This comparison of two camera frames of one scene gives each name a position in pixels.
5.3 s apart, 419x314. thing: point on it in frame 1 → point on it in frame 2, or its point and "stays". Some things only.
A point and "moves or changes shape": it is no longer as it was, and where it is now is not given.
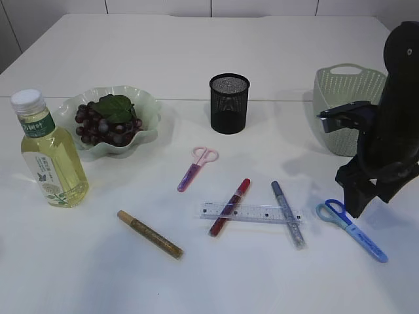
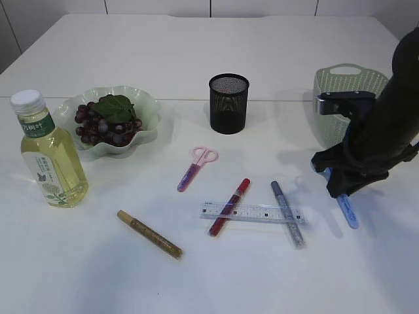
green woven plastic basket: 339,84 stays
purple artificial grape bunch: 110,121 stays
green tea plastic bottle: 51,153 stays
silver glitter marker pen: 296,233 stays
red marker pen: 229,207 stays
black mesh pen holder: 228,99 stays
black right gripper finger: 356,199 → 343,182
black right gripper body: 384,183 → 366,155
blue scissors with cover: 334,210 moves or changes shape
